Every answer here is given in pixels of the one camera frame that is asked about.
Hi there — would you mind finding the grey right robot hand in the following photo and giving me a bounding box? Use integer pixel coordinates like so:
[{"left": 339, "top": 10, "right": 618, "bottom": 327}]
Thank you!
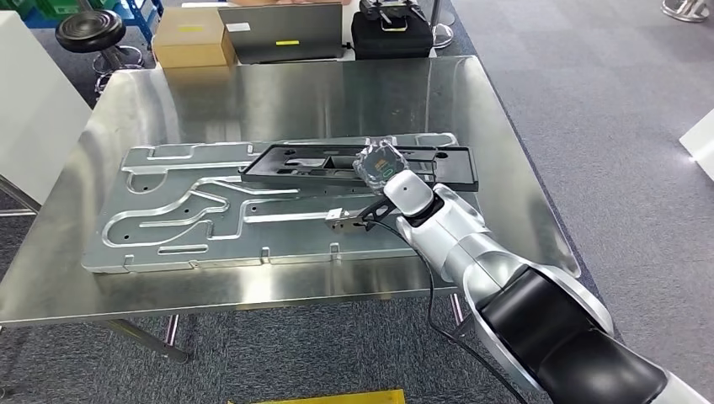
[{"left": 352, "top": 139, "right": 412, "bottom": 196}]

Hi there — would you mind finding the black plastic plate bracket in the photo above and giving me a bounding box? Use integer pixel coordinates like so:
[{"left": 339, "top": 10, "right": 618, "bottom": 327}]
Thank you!
[{"left": 239, "top": 143, "right": 480, "bottom": 194}]

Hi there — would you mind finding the steel workbench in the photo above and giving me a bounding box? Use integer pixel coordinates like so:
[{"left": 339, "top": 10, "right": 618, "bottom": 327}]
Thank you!
[{"left": 0, "top": 55, "right": 582, "bottom": 364}]

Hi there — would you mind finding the black carry case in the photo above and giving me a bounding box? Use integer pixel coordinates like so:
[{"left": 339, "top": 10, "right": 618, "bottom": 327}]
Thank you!
[{"left": 350, "top": 11, "right": 435, "bottom": 61}]

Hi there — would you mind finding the chrome pole stand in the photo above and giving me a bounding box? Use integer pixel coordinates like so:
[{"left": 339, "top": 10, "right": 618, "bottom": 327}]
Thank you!
[{"left": 429, "top": 0, "right": 456, "bottom": 51}]

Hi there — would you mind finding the grey laptop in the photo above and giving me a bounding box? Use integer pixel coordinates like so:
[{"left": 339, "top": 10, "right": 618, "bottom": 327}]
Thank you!
[{"left": 217, "top": 3, "right": 344, "bottom": 66}]

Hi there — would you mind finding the machined aluminium plate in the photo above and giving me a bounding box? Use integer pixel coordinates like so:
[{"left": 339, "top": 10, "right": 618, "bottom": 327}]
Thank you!
[{"left": 81, "top": 131, "right": 482, "bottom": 275}]

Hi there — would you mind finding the cardboard box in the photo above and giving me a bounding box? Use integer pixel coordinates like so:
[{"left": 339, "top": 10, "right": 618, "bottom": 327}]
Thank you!
[{"left": 152, "top": 6, "right": 238, "bottom": 70}]

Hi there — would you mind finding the black round stool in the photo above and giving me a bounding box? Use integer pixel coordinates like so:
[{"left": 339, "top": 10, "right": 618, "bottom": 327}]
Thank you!
[{"left": 55, "top": 9, "right": 147, "bottom": 94}]

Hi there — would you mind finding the white block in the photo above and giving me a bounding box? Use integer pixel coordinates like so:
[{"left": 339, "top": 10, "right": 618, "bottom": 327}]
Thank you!
[{"left": 679, "top": 109, "right": 714, "bottom": 183}]

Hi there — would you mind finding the chrome stool base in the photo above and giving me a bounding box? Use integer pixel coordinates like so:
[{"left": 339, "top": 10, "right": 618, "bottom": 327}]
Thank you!
[{"left": 662, "top": 0, "right": 713, "bottom": 24}]

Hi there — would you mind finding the white panel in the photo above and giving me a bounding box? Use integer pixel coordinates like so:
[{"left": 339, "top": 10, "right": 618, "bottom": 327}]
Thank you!
[{"left": 0, "top": 11, "right": 93, "bottom": 206}]

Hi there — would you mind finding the steel table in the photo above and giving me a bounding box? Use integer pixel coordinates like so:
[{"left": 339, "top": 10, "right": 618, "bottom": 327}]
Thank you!
[{"left": 0, "top": 175, "right": 42, "bottom": 219}]

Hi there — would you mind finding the green crate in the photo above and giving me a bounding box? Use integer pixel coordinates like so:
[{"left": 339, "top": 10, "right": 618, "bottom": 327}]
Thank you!
[{"left": 0, "top": 0, "right": 121, "bottom": 19}]

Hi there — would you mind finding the black camera cable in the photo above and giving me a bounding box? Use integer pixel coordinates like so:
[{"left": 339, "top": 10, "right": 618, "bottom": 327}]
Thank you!
[{"left": 365, "top": 218, "right": 529, "bottom": 404}]

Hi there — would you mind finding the blue metal frame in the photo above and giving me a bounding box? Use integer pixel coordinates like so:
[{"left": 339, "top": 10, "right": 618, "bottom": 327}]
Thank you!
[{"left": 118, "top": 0, "right": 165, "bottom": 47}]

